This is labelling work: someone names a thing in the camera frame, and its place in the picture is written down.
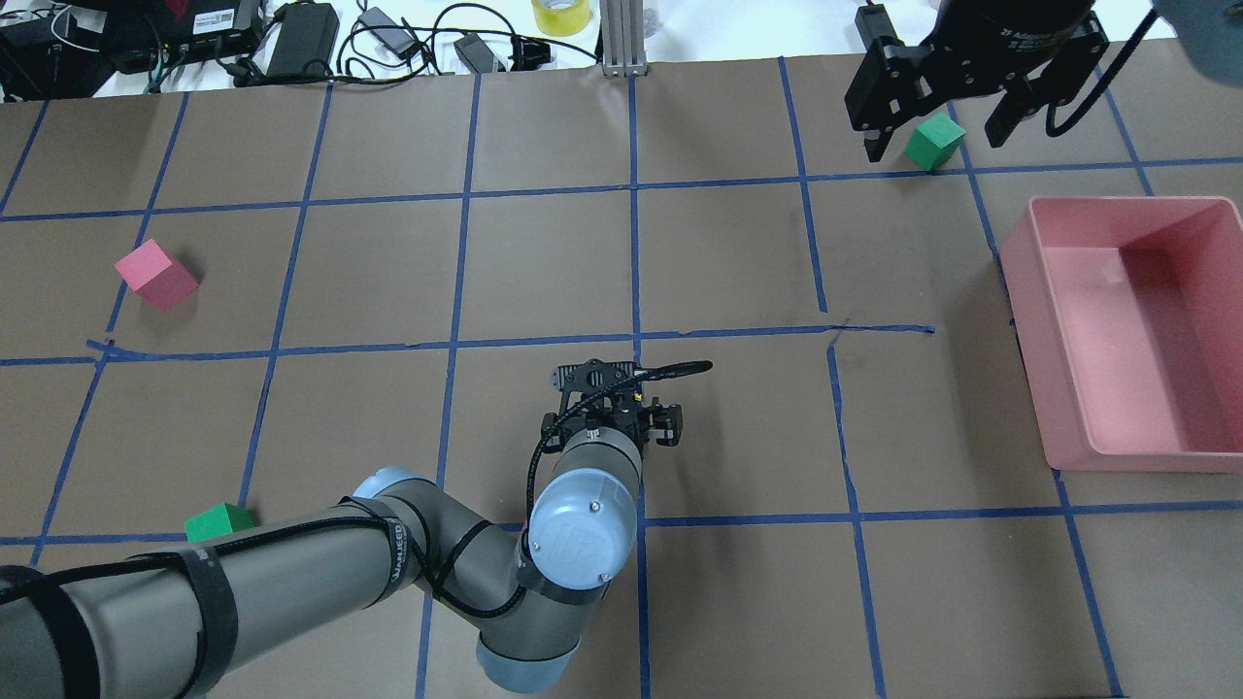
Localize aluminium frame post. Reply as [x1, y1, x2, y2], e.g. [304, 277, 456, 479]
[599, 0, 649, 80]

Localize black electronics box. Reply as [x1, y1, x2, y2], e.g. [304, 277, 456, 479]
[98, 1, 268, 75]

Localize pink cube near left arm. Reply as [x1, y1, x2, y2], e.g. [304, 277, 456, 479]
[113, 240, 200, 313]

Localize pink plastic bin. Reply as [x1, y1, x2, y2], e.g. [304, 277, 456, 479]
[1001, 197, 1242, 474]

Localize black cable bundle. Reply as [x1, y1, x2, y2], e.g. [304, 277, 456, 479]
[329, 0, 602, 83]

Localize green cube front left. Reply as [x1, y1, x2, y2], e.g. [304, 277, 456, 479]
[184, 502, 254, 544]

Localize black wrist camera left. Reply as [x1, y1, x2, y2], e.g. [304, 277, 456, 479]
[549, 358, 639, 396]

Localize green cube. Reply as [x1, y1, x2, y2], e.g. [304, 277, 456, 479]
[904, 114, 966, 172]
[184, 502, 254, 544]

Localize green cube far right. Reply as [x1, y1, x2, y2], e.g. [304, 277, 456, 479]
[904, 114, 966, 172]

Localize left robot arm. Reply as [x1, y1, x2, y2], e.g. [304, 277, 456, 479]
[2, 403, 682, 698]

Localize yellow tape roll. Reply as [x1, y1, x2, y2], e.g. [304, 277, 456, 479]
[531, 0, 593, 37]

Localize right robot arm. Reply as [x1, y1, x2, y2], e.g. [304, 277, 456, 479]
[844, 1, 1242, 162]

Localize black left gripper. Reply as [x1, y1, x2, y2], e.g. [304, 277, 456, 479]
[539, 393, 684, 454]

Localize black power adapter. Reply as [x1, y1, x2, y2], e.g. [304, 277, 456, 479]
[854, 1, 904, 51]

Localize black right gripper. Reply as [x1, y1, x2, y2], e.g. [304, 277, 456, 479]
[844, 1, 1110, 163]

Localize black power brick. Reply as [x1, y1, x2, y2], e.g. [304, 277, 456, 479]
[266, 1, 339, 77]

